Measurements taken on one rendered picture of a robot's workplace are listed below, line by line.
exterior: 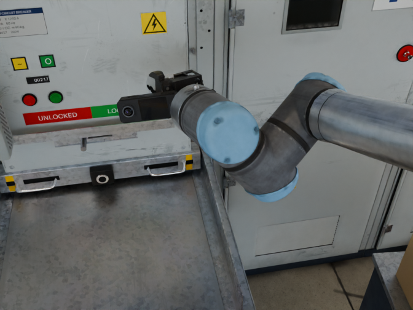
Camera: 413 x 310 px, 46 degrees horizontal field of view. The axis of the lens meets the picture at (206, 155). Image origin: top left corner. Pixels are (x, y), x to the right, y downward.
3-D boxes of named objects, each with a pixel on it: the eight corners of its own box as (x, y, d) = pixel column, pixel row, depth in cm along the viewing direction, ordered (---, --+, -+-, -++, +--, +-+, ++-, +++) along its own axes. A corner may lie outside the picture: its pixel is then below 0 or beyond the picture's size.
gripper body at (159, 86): (195, 103, 101) (219, 119, 91) (156, 113, 99) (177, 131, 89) (190, 67, 98) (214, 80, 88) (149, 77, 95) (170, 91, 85)
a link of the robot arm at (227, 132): (235, 180, 76) (195, 143, 71) (203, 152, 87) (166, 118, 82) (275, 136, 77) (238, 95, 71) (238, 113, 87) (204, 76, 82)
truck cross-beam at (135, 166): (200, 168, 137) (200, 152, 133) (0, 193, 130) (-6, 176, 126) (197, 157, 141) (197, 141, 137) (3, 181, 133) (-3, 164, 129)
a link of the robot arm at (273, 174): (318, 165, 84) (280, 121, 78) (276, 216, 84) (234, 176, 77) (286, 149, 92) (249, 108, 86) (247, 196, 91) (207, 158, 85)
